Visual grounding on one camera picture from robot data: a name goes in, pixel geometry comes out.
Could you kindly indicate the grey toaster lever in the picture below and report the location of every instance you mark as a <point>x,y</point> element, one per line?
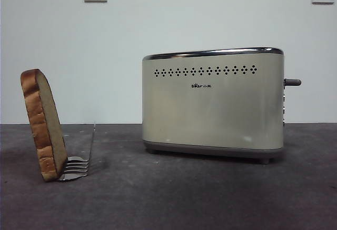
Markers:
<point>292,82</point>

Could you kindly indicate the brown-crusted bread slice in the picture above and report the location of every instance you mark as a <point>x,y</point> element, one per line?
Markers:
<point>39,124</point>

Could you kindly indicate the cream toaster with chrome top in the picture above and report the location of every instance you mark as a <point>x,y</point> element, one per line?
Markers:
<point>210,114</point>

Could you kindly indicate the stainless steel bread rack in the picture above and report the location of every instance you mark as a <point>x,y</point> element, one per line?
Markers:
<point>79,165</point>

